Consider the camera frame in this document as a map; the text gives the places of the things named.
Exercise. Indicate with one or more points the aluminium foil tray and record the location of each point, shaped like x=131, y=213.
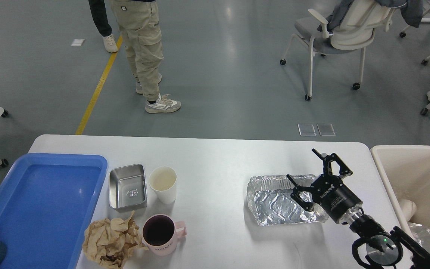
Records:
x=268, y=198

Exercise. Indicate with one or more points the foil trash in bin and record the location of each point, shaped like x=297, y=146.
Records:
x=421, y=234

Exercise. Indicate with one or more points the white tube in bin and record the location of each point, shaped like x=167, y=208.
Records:
x=408, y=208

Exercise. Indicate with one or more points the pink mug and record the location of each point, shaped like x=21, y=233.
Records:
x=161, y=234

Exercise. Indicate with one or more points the square steel container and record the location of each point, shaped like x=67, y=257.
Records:
x=127, y=188

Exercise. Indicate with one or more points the white paper cup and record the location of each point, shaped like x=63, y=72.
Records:
x=163, y=181

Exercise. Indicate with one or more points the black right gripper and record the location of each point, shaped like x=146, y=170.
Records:
x=329, y=191

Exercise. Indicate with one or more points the person in black trousers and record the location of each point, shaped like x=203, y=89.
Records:
x=99, y=16

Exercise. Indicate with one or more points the person in beige trousers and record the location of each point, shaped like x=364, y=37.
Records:
x=139, y=25

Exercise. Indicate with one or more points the blue plastic tray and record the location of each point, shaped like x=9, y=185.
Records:
x=46, y=203

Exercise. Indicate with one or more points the crumpled brown paper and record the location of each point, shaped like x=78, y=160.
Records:
x=111, y=242

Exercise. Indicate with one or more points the beige plastic bin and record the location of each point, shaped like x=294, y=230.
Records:
x=405, y=172

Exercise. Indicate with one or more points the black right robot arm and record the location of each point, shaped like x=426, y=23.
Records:
x=375, y=248

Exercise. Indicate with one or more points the white office chair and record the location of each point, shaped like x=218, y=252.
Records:
x=355, y=31

